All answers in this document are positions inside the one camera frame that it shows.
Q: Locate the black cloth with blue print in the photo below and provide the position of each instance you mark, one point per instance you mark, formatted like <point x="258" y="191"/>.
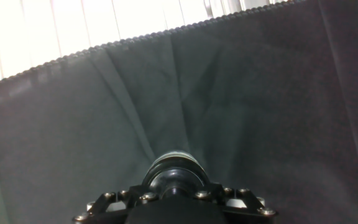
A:
<point x="228" y="93"/>

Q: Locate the clear glass jar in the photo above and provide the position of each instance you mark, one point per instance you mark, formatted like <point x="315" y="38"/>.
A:
<point x="176" y="154"/>

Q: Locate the black jar lid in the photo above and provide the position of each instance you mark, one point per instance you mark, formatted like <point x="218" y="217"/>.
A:
<point x="172" y="177"/>

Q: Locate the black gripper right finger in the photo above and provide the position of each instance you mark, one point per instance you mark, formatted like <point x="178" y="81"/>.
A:
<point x="244" y="200"/>

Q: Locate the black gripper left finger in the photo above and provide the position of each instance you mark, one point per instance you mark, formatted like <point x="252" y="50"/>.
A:
<point x="110" y="202"/>

